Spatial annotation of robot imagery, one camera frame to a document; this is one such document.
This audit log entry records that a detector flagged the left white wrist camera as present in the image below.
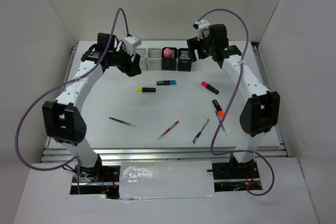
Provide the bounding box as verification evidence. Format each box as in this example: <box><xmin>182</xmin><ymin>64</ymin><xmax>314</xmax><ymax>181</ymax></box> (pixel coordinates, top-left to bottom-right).
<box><xmin>121</xmin><ymin>36</ymin><xmax>142</xmax><ymax>55</ymax></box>

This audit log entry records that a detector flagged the white taped cover panel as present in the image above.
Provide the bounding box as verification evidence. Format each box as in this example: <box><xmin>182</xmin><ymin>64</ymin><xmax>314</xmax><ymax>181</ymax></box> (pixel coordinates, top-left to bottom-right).
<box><xmin>119</xmin><ymin>161</ymin><xmax>215</xmax><ymax>199</ymax></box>

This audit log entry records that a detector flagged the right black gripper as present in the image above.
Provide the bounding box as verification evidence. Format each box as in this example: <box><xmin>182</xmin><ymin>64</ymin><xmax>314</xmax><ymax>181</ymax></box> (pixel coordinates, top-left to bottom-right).
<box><xmin>187</xmin><ymin>30</ymin><xmax>216</xmax><ymax>62</ymax></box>

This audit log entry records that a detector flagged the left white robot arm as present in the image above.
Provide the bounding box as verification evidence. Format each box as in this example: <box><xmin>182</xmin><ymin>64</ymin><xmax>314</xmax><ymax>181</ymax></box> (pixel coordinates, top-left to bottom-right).
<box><xmin>42</xmin><ymin>33</ymin><xmax>141</xmax><ymax>182</ymax></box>

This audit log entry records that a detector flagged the left white slotted container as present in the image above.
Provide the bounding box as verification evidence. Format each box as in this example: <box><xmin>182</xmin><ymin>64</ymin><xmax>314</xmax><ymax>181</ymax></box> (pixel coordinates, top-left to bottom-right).
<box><xmin>135</xmin><ymin>48</ymin><xmax>148</xmax><ymax>71</ymax></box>

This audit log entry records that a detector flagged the blue highlighter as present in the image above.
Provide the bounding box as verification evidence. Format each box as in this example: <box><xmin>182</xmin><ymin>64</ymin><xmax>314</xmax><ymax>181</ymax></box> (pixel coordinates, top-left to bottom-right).
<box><xmin>156</xmin><ymin>80</ymin><xmax>176</xmax><ymax>86</ymax></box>

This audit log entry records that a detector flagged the right black slotted container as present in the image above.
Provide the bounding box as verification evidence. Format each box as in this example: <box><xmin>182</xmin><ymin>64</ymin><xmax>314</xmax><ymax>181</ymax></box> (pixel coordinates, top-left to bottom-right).
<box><xmin>177</xmin><ymin>48</ymin><xmax>192</xmax><ymax>72</ymax></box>

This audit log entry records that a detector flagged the yellow highlighter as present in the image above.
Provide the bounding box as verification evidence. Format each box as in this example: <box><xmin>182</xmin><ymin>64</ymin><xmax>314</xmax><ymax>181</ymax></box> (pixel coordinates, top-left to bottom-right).
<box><xmin>136</xmin><ymin>87</ymin><xmax>156</xmax><ymax>93</ymax></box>

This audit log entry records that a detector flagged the dark purple pen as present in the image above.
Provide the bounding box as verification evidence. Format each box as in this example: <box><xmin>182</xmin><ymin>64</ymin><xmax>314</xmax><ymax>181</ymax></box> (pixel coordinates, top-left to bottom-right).
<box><xmin>109</xmin><ymin>117</ymin><xmax>136</xmax><ymax>127</ymax></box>

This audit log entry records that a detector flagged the left black slotted container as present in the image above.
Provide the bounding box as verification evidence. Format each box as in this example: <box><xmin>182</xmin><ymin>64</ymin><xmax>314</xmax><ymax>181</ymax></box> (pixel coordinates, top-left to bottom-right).
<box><xmin>161</xmin><ymin>47</ymin><xmax>178</xmax><ymax>71</ymax></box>

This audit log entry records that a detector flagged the pink cap glue bottle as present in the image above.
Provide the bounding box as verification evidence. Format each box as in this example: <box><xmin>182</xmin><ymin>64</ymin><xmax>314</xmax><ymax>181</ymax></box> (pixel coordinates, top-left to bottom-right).
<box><xmin>163</xmin><ymin>48</ymin><xmax>173</xmax><ymax>59</ymax></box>

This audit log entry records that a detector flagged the green pen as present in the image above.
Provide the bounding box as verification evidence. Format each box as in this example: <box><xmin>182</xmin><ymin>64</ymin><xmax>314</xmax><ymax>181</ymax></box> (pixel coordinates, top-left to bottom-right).
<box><xmin>215</xmin><ymin>111</ymin><xmax>229</xmax><ymax>137</ymax></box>

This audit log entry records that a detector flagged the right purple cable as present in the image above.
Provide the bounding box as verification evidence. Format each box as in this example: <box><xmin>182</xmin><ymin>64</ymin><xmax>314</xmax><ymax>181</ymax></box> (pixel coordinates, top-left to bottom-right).
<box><xmin>210</xmin><ymin>8</ymin><xmax>276</xmax><ymax>196</ymax></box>

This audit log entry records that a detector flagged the blue pen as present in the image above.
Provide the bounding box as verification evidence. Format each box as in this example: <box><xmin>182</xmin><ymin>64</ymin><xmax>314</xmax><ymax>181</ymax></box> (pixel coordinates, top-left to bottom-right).
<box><xmin>192</xmin><ymin>119</ymin><xmax>209</xmax><ymax>144</ymax></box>

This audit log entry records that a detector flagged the orange highlighter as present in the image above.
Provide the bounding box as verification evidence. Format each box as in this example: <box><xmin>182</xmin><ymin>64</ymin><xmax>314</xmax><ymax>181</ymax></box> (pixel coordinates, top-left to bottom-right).
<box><xmin>212</xmin><ymin>99</ymin><xmax>225</xmax><ymax>118</ymax></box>

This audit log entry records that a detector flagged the red pen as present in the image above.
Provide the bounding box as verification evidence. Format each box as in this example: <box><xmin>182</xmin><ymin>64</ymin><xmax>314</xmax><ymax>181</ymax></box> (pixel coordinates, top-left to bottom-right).
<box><xmin>157</xmin><ymin>121</ymin><xmax>179</xmax><ymax>141</ymax></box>

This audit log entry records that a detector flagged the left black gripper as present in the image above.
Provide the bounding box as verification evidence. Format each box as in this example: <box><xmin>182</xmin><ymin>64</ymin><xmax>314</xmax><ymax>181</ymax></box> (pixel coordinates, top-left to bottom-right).
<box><xmin>108</xmin><ymin>44</ymin><xmax>142</xmax><ymax>77</ymax></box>

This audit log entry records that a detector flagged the white slotted container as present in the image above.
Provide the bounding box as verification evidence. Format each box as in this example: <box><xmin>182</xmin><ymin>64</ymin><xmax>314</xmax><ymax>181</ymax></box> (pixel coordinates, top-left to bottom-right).
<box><xmin>135</xmin><ymin>48</ymin><xmax>148</xmax><ymax>71</ymax></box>
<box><xmin>146</xmin><ymin>48</ymin><xmax>162</xmax><ymax>71</ymax></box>

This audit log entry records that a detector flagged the blue glue bottle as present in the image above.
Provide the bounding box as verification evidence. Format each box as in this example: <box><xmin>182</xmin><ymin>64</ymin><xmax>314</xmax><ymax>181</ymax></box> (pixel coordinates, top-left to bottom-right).
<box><xmin>179</xmin><ymin>54</ymin><xmax>190</xmax><ymax>60</ymax></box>

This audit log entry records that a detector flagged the aluminium frame rail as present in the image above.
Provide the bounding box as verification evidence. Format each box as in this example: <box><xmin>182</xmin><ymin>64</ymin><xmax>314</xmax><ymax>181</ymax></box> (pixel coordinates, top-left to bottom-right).
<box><xmin>40</xmin><ymin>40</ymin><xmax>295</xmax><ymax>164</ymax></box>

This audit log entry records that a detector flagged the black slotted container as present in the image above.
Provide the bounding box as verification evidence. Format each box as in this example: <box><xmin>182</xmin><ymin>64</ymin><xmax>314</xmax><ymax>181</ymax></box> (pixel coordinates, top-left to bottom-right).
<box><xmin>161</xmin><ymin>47</ymin><xmax>178</xmax><ymax>71</ymax></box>
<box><xmin>177</xmin><ymin>48</ymin><xmax>192</xmax><ymax>72</ymax></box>

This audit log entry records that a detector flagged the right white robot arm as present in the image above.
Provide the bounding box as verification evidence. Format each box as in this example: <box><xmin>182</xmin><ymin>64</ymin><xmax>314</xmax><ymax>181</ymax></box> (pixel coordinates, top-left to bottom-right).
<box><xmin>187</xmin><ymin>19</ymin><xmax>280</xmax><ymax>178</ymax></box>

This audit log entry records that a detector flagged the pink highlighter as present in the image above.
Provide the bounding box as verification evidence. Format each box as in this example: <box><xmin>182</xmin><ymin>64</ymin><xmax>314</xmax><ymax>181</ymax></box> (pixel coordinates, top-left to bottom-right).
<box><xmin>201</xmin><ymin>81</ymin><xmax>219</xmax><ymax>94</ymax></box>

